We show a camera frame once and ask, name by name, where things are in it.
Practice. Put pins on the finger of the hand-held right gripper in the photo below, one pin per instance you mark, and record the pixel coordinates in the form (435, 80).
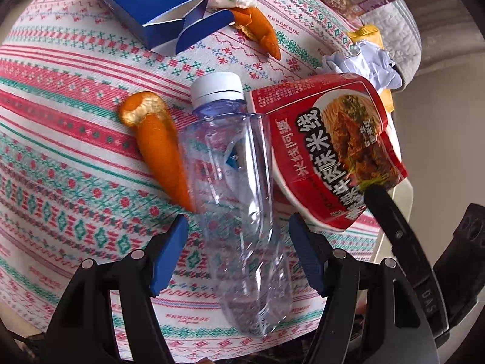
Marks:
(401, 242)

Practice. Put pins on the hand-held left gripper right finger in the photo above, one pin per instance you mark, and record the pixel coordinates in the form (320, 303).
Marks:
(307, 258)

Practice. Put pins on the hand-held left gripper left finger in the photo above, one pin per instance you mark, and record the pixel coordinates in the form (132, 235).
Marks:
(170, 254)

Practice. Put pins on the clear plastic bottle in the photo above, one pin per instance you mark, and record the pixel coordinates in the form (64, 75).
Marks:
(235, 197)

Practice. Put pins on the red noodle packet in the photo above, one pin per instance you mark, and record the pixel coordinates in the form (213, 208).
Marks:
(322, 151)

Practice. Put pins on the yellow snack wrapper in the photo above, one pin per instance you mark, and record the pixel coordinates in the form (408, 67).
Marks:
(365, 32)

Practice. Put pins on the orange carrot toy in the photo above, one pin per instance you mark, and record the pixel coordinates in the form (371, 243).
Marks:
(159, 148)

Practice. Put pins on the crumpled white paper ball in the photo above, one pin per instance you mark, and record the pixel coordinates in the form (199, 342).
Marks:
(367, 64)

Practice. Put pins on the grey quilted sofa cover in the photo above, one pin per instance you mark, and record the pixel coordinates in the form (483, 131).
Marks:
(398, 34)

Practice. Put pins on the blue cardboard box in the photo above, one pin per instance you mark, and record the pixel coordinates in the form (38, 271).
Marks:
(151, 0)

